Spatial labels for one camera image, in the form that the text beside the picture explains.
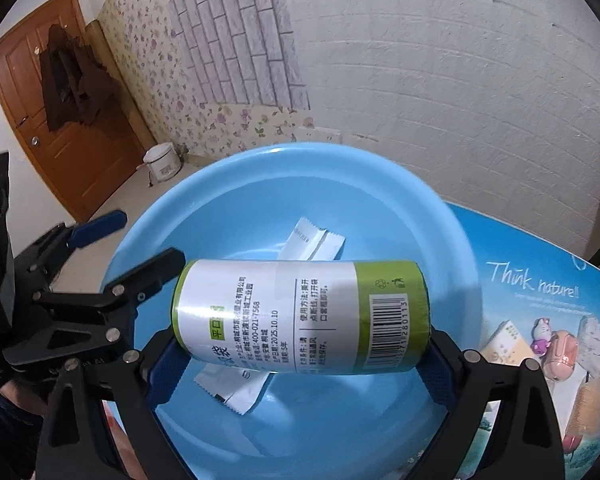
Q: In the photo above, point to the printed folding table top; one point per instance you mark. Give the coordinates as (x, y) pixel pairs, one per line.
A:
(538, 301)

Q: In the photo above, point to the white sachet packet upper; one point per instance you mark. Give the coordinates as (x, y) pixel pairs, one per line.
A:
(308, 242)

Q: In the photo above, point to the dark brown hanging coat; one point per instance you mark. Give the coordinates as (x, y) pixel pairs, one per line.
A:
(75, 86)

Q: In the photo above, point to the clear box of floss picks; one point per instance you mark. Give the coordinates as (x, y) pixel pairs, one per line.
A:
(588, 338)

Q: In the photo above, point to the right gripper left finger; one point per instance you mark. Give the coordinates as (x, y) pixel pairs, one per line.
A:
(76, 441)

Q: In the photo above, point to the hello kitty figurine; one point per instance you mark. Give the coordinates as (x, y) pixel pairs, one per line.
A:
(541, 336)

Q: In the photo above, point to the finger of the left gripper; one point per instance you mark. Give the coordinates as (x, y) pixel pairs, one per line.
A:
(49, 253)
(143, 282)

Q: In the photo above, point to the clear box of toothpicks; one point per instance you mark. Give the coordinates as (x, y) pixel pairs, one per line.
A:
(584, 422)

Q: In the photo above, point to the brown wooden door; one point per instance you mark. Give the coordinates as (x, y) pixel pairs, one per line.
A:
(81, 164)

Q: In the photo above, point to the pink earbud case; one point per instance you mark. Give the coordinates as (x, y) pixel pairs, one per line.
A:
(561, 356)

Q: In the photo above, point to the white sachet packet lower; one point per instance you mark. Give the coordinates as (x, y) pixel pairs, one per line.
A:
(238, 389)

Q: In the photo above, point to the white sachet packet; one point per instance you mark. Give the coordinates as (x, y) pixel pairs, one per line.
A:
(238, 389)
(308, 242)

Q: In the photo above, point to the light blue plastic basin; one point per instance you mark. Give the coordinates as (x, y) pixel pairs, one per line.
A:
(306, 172)

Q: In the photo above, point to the small yellow white box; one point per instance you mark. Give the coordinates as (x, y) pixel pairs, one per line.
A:
(507, 346)

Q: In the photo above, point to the white rice cooker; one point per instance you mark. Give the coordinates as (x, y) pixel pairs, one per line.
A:
(163, 161)

